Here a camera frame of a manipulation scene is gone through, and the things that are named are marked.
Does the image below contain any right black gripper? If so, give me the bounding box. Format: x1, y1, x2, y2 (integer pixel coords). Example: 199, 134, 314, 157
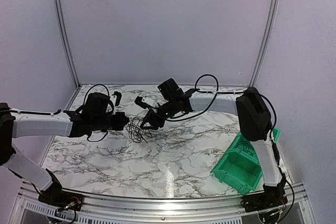
141, 99, 179, 130

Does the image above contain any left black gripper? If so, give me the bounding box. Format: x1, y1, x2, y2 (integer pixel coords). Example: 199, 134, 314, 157
91, 112, 129, 131

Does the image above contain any black cable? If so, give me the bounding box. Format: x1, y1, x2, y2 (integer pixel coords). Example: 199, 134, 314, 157
235, 141, 258, 156
125, 116, 153, 144

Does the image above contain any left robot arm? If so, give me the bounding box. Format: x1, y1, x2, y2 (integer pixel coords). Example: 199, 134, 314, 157
1, 91, 129, 206

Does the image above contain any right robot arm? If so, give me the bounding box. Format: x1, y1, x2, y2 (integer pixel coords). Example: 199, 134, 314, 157
135, 78, 287, 207

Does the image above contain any green three-compartment bin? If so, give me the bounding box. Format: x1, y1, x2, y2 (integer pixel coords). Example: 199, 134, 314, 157
211, 128, 286, 195

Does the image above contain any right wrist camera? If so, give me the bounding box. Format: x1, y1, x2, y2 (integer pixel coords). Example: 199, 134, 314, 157
134, 96, 160, 109

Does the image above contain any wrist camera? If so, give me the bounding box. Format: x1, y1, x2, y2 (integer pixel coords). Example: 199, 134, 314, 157
108, 91, 122, 114
134, 96, 160, 109

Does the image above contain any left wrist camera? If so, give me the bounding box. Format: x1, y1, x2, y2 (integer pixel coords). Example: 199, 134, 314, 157
108, 91, 122, 114

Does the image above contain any front aluminium rail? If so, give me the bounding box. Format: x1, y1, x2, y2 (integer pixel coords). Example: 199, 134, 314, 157
9, 182, 315, 223

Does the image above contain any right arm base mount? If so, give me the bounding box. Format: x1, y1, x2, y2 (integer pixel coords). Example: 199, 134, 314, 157
240, 182, 288, 212

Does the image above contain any left aluminium frame post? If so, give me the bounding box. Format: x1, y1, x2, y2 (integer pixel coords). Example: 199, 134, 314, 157
54, 0, 81, 89

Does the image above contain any aluminium frame post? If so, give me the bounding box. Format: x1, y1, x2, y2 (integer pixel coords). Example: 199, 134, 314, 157
249, 0, 279, 87
54, 0, 81, 89

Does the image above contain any right aluminium frame post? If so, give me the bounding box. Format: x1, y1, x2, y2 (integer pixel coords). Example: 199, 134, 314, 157
249, 0, 279, 87

